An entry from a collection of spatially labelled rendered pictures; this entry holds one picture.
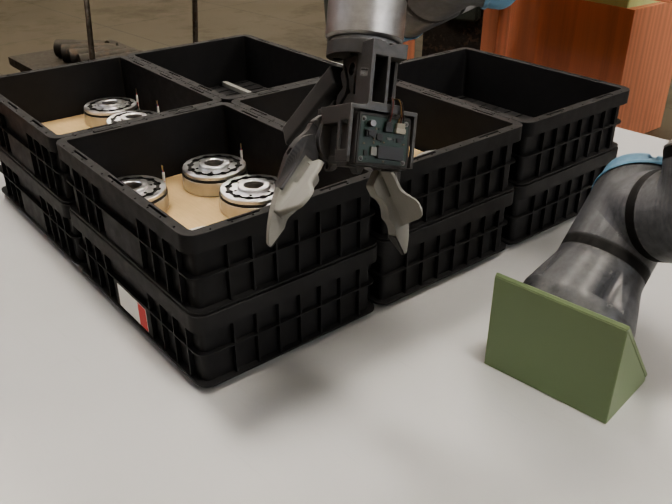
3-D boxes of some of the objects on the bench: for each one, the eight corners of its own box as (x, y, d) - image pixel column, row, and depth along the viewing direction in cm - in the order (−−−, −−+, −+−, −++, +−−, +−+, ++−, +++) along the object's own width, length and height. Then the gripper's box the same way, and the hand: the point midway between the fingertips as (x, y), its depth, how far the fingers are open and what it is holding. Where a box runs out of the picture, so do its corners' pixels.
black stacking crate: (235, 221, 136) (230, 160, 130) (78, 273, 119) (65, 207, 114) (138, 158, 163) (130, 106, 157) (-1, 194, 146) (-15, 136, 141)
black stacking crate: (380, 315, 109) (383, 244, 103) (203, 400, 92) (194, 321, 87) (235, 221, 136) (230, 160, 130) (78, 273, 119) (65, 207, 114)
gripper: (291, 16, 61) (271, 253, 63) (479, 56, 70) (459, 262, 72) (254, 33, 69) (237, 244, 70) (428, 67, 78) (410, 253, 79)
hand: (335, 252), depth 73 cm, fingers open, 14 cm apart
